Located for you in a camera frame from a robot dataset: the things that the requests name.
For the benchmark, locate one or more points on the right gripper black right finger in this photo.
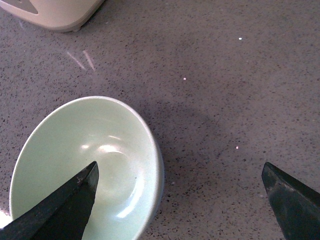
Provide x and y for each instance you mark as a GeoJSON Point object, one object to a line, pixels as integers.
{"type": "Point", "coordinates": [295, 205]}

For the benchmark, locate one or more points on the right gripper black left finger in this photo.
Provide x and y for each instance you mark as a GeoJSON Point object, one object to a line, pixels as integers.
{"type": "Point", "coordinates": [63, 215]}

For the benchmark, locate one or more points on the cream two-slot toaster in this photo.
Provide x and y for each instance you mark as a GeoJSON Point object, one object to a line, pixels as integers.
{"type": "Point", "coordinates": [54, 15]}

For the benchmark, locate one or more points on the light green plastic bowl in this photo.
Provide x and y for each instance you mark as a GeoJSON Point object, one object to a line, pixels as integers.
{"type": "Point", "coordinates": [94, 129]}

